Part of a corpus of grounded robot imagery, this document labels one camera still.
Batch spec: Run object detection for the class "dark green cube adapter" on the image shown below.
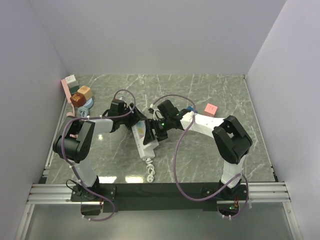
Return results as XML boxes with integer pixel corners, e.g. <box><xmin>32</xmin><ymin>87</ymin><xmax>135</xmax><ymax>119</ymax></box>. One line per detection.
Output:
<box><xmin>69</xmin><ymin>85</ymin><xmax>80</xmax><ymax>95</ymax></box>

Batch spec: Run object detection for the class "white power strip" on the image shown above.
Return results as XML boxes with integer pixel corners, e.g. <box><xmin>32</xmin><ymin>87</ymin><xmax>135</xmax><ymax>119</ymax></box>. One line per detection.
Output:
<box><xmin>131</xmin><ymin>120</ymin><xmax>156</xmax><ymax>159</ymax></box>

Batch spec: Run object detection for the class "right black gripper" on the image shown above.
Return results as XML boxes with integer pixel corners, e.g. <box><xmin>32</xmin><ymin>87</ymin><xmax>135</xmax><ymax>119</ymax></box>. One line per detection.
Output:
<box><xmin>143</xmin><ymin>117</ymin><xmax>173</xmax><ymax>146</ymax></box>

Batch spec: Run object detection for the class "light blue bundled cord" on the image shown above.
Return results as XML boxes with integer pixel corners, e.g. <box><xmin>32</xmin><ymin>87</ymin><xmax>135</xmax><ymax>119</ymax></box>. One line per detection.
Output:
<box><xmin>76</xmin><ymin>106</ymin><xmax>91</xmax><ymax>118</ymax></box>

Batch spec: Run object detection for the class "brown wooden cube adapter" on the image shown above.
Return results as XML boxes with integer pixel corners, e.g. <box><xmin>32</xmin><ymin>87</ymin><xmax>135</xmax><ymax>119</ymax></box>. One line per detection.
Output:
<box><xmin>69</xmin><ymin>92</ymin><xmax>87</xmax><ymax>108</ymax></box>

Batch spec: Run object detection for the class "white cube adapter on pink strip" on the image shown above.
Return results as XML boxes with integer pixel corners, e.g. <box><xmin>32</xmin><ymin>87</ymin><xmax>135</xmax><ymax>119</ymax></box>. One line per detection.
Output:
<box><xmin>65</xmin><ymin>74</ymin><xmax>79</xmax><ymax>88</ymax></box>

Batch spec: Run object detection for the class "pink power strip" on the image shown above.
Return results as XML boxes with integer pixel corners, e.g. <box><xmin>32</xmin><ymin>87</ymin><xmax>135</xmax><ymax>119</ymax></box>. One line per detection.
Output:
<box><xmin>60</xmin><ymin>78</ymin><xmax>72</xmax><ymax>105</ymax></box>

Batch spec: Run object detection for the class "pink cube plug adapter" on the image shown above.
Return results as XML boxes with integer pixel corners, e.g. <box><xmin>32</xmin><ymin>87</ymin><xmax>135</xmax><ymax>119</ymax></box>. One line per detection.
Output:
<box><xmin>203</xmin><ymin>103</ymin><xmax>218</xmax><ymax>117</ymax></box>

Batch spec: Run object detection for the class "light blue round adapter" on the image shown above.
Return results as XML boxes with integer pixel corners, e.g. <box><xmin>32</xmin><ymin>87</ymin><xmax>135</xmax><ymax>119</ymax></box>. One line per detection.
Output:
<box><xmin>83</xmin><ymin>97</ymin><xmax>94</xmax><ymax>109</ymax></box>

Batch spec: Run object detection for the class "white bundled power cord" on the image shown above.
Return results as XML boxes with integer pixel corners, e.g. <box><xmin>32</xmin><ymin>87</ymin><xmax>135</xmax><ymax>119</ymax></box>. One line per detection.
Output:
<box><xmin>144</xmin><ymin>157</ymin><xmax>156</xmax><ymax>183</ymax></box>

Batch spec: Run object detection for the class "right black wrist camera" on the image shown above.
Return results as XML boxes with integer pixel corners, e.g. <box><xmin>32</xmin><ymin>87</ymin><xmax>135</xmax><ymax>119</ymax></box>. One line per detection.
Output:
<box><xmin>157</xmin><ymin>99</ymin><xmax>179</xmax><ymax>118</ymax></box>

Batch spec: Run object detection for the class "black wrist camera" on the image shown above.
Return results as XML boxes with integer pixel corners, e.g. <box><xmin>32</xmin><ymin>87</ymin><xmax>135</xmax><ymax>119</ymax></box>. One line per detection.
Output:
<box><xmin>107</xmin><ymin>99</ymin><xmax>128</xmax><ymax>117</ymax></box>
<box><xmin>157</xmin><ymin>99</ymin><xmax>179</xmax><ymax>118</ymax></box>

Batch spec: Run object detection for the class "white cube plug adapter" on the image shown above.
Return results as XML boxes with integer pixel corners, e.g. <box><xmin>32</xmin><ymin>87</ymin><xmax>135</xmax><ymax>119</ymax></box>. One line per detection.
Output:
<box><xmin>143</xmin><ymin>139</ymin><xmax>159</xmax><ymax>151</ymax></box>

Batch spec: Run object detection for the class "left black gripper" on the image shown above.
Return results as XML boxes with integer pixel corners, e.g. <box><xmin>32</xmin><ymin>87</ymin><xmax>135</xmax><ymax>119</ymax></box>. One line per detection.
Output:
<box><xmin>118</xmin><ymin>102</ymin><xmax>147</xmax><ymax>130</ymax></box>

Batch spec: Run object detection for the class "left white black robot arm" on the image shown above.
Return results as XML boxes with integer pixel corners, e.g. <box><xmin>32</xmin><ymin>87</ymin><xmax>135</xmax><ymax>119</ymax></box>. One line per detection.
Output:
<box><xmin>52</xmin><ymin>101</ymin><xmax>146</xmax><ymax>201</ymax></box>

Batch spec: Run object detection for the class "blue cube plug adapter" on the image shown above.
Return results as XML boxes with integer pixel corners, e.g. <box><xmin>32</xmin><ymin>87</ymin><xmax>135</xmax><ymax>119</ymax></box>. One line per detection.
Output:
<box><xmin>186</xmin><ymin>106</ymin><xmax>198</xmax><ymax>113</ymax></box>

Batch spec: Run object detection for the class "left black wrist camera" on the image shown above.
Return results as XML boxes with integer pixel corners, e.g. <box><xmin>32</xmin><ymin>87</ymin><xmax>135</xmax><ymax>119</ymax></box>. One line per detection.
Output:
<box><xmin>107</xmin><ymin>99</ymin><xmax>128</xmax><ymax>117</ymax></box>

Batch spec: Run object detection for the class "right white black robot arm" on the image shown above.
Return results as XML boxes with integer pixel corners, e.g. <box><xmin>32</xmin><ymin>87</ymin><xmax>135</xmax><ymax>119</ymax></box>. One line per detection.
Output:
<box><xmin>132</xmin><ymin>109</ymin><xmax>253</xmax><ymax>200</ymax></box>

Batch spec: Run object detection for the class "tan wooden cube adapter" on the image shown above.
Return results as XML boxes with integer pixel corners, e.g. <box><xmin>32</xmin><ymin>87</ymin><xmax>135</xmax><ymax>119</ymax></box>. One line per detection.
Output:
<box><xmin>77</xmin><ymin>85</ymin><xmax>93</xmax><ymax>101</ymax></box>

